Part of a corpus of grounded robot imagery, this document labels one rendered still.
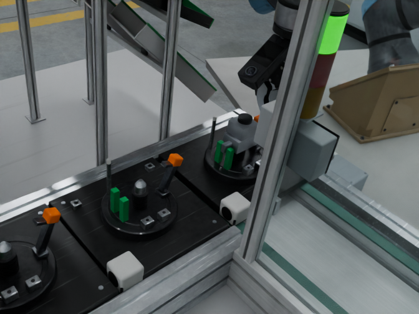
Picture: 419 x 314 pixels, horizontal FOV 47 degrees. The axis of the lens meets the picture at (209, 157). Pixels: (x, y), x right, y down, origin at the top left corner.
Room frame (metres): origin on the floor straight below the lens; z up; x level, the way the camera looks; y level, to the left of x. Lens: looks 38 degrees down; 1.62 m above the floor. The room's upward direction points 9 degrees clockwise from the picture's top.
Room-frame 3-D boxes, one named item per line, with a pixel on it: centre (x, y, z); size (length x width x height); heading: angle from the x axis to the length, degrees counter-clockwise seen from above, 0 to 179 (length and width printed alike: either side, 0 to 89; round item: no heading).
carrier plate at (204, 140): (0.81, -0.06, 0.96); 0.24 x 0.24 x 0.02; 48
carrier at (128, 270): (0.62, 0.11, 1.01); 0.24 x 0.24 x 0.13; 48
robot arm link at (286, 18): (0.88, -0.11, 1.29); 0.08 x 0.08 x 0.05
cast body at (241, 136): (0.81, -0.05, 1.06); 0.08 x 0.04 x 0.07; 138
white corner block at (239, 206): (0.67, -0.06, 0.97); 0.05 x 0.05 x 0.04; 48
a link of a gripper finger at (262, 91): (0.89, -0.11, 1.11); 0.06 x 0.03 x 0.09; 138
